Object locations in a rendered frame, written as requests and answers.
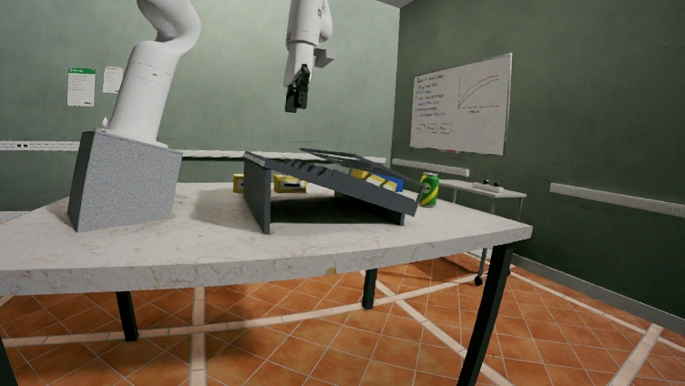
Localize green and yellow drink can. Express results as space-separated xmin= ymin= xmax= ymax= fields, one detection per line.
xmin=419 ymin=173 xmax=439 ymax=208

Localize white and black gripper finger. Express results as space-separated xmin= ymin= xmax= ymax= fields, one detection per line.
xmin=285 ymin=85 xmax=297 ymax=113
xmin=293 ymin=64 xmax=311 ymax=109

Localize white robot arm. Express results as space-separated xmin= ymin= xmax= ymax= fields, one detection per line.
xmin=93 ymin=0 xmax=336 ymax=147

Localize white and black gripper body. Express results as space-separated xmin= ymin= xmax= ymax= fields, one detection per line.
xmin=283 ymin=43 xmax=315 ymax=87

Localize yellow butter carton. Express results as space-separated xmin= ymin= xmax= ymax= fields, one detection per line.
xmin=351 ymin=168 xmax=397 ymax=192
xmin=233 ymin=174 xmax=243 ymax=193
xmin=273 ymin=175 xmax=307 ymax=193

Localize blue open box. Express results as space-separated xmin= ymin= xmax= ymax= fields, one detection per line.
xmin=372 ymin=173 xmax=404 ymax=192

